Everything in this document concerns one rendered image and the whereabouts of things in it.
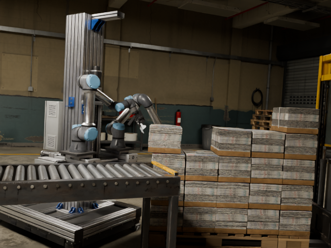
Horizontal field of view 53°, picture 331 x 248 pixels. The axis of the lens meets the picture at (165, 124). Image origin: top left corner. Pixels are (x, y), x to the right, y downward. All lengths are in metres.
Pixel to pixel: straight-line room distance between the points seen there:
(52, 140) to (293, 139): 2.21
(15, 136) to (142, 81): 3.68
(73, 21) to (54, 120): 0.93
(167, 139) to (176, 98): 7.25
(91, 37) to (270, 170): 2.00
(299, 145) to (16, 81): 7.44
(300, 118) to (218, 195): 0.99
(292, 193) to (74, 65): 2.27
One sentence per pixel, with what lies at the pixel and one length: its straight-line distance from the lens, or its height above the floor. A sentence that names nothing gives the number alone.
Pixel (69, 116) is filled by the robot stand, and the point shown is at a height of 1.09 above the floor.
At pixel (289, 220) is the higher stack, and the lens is 3.30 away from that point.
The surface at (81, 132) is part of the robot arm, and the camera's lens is 2.78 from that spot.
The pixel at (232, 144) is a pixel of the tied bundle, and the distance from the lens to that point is 2.98.
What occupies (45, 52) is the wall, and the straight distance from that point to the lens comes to 9.32.
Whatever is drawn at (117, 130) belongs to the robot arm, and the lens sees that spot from 3.21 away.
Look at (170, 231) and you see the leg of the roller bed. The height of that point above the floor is 0.46.
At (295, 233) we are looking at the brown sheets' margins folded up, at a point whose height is 0.17.
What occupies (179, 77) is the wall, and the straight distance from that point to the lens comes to 10.18.
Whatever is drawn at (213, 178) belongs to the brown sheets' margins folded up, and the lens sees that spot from 2.99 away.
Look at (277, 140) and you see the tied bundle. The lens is 3.10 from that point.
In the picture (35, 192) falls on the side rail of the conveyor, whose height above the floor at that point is 0.74.
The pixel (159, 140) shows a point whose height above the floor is 0.94.
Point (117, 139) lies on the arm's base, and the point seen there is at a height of 0.90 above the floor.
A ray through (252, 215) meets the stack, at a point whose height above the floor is 0.32.
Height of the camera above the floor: 1.24
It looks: 3 degrees down
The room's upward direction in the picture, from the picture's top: 3 degrees clockwise
